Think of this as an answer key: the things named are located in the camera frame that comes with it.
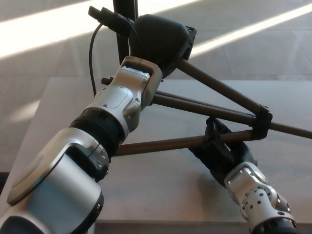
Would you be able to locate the brown and black tripod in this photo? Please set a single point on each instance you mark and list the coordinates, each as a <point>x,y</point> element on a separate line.
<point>219,83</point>

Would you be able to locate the black upright pole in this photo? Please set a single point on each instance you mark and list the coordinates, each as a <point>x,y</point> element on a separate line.
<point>125,5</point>

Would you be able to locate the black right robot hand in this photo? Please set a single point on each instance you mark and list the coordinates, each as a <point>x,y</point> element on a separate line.
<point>217,161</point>

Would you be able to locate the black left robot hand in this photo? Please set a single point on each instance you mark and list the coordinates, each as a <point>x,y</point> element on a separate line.
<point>158,39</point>

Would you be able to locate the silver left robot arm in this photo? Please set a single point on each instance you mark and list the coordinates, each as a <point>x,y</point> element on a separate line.
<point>61,182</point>

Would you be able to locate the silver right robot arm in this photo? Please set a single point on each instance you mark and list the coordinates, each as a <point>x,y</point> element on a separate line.
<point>256,195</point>

